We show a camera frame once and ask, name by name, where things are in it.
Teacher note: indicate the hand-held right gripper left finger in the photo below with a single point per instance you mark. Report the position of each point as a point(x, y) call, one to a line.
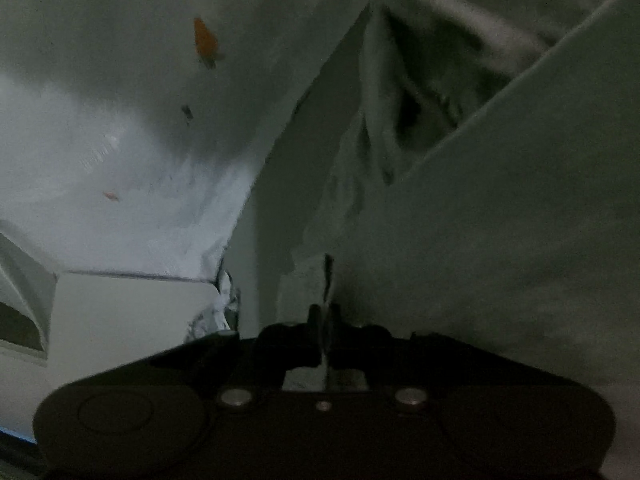
point(295, 342)

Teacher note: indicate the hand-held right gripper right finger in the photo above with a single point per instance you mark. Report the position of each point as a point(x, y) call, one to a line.
point(355, 345)

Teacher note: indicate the grey garment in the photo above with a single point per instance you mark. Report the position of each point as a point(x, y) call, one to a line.
point(475, 260)

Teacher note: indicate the white side board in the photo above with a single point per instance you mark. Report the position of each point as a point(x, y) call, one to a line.
point(125, 325)

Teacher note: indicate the white carrot print backdrop sheet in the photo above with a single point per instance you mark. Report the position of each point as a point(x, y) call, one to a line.
point(100, 110)

